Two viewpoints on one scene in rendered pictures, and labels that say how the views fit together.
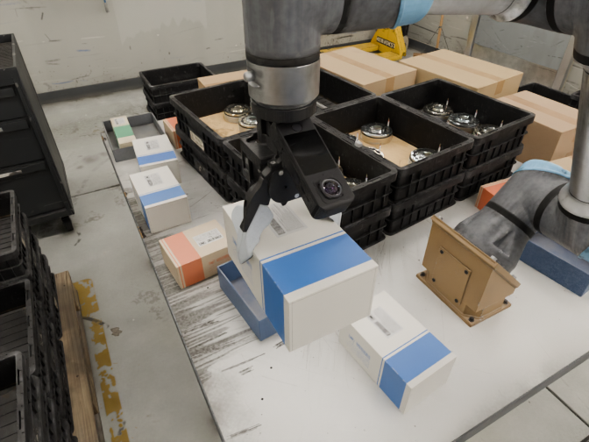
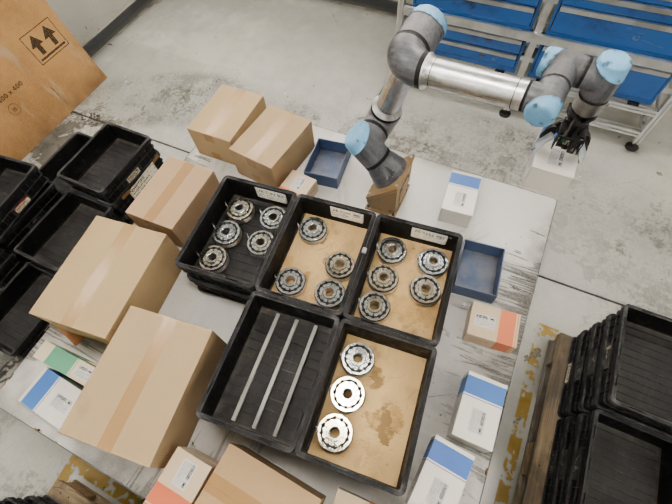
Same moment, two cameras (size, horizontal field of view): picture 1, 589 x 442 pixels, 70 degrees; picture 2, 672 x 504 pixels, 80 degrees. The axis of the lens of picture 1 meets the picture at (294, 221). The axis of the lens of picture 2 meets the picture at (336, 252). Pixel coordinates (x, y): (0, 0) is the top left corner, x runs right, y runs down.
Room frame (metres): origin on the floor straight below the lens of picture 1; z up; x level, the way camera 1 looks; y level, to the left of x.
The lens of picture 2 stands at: (1.45, 0.31, 2.11)
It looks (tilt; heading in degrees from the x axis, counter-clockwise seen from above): 62 degrees down; 239
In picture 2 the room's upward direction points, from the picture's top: 6 degrees counter-clockwise
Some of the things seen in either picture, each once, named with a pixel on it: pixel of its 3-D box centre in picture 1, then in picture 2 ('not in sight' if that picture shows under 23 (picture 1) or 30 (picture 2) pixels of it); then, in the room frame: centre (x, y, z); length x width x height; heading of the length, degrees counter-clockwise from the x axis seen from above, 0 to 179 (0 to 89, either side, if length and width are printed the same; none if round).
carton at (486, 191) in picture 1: (511, 205); (295, 193); (1.03, -0.65, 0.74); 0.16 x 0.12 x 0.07; 23
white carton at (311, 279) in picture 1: (294, 259); (552, 158); (0.42, 0.00, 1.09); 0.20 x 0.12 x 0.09; 28
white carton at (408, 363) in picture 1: (393, 347); (459, 198); (0.52, -0.20, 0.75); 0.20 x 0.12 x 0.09; 33
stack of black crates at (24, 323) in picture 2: not in sight; (36, 313); (2.33, -1.20, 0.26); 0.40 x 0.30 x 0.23; 28
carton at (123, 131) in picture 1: (124, 136); not in sight; (1.49, 0.65, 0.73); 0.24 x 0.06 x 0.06; 26
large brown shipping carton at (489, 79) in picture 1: (453, 89); (115, 283); (1.79, -0.69, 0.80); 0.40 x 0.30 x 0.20; 36
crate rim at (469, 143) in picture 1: (387, 131); (318, 250); (1.16, -0.28, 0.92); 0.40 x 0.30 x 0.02; 34
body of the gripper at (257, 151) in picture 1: (281, 145); (574, 127); (0.45, 0.02, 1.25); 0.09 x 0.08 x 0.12; 28
